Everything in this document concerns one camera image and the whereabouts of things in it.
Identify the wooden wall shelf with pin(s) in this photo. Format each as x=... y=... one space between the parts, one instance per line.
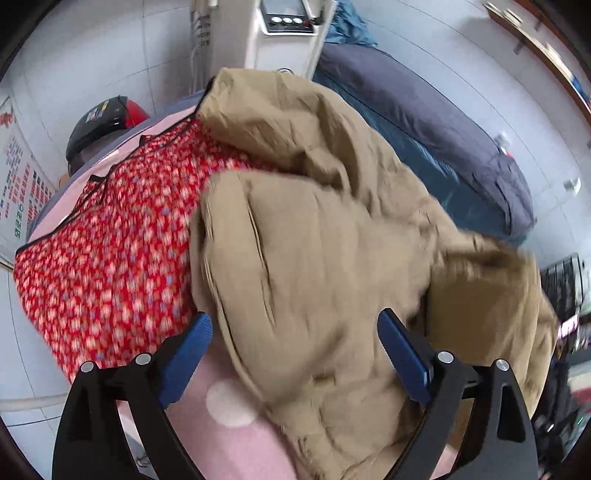
x=542 y=46

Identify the wall poster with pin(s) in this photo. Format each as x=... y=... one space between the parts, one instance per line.
x=21 y=184

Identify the pink dotted blanket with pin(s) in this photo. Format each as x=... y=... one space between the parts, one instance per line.
x=221 y=429

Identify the red floral blanket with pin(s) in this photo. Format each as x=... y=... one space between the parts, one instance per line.
x=115 y=258

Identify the tan padded coat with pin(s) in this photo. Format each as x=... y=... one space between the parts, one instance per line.
x=323 y=240

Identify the black helmet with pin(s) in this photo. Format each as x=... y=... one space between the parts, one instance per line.
x=94 y=129

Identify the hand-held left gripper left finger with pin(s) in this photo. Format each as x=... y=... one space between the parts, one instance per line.
x=187 y=357

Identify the white appliance with knobs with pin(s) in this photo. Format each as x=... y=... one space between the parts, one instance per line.
x=281 y=32

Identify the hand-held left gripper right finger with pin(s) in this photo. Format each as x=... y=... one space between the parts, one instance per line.
x=404 y=355

